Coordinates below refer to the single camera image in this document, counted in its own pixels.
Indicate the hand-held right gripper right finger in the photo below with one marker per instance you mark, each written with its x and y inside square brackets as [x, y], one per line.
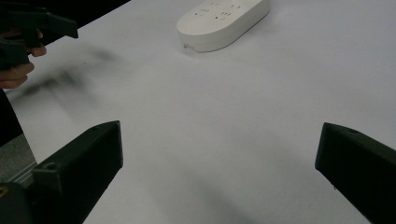
[358, 165]

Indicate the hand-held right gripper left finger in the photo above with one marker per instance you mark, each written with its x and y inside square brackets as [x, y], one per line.
[77, 168]

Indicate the white power strip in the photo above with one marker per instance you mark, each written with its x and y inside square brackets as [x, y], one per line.
[218, 25]

